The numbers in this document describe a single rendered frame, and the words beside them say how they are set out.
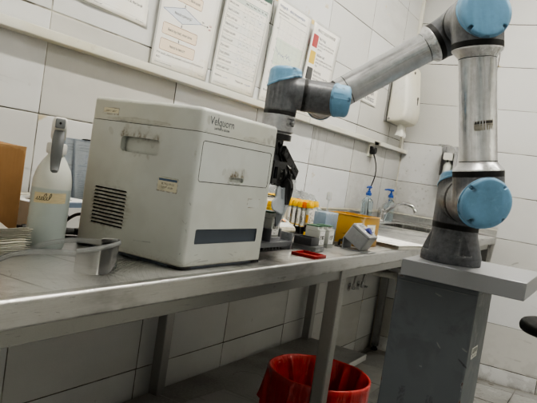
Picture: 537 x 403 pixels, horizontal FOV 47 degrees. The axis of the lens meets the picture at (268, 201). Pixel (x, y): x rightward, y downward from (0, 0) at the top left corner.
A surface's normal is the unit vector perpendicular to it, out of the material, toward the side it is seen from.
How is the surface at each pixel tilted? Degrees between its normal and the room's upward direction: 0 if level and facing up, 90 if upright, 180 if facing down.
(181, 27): 94
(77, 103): 90
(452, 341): 90
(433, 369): 90
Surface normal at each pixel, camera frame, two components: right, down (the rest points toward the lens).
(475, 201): 0.01, 0.19
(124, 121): -0.50, -0.04
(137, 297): 0.85, 0.15
